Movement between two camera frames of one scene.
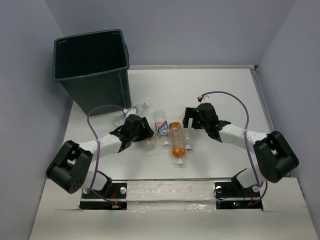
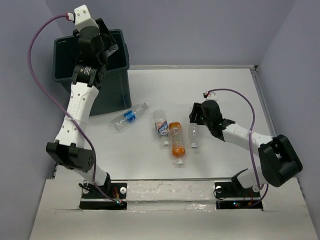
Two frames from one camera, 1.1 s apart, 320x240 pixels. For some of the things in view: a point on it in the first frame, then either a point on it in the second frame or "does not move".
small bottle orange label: x=149 y=144 → x=111 y=51
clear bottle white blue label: x=161 y=126 does not move
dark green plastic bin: x=94 y=67 does not move
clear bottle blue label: x=140 y=109 does not move
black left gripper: x=146 y=132 → x=103 y=27
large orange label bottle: x=178 y=149 does not move
